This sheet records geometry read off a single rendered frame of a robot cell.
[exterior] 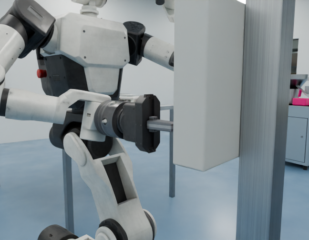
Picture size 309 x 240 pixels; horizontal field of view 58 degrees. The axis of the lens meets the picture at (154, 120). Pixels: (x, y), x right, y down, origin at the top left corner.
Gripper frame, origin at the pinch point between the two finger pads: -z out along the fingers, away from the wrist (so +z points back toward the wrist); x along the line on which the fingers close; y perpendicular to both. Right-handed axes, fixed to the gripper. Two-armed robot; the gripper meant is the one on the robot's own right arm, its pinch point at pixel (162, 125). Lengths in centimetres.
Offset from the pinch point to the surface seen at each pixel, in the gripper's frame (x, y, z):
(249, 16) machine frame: -19.2, -2.4, -16.3
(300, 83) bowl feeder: -7, -343, 68
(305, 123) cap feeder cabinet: 38, -310, 51
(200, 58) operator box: -12.1, 8.6, -14.5
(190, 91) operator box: -7.4, 8.6, -12.9
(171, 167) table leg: 66, -144, 114
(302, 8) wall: -162, -609, 147
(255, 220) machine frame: 14.7, -2.4, -19.1
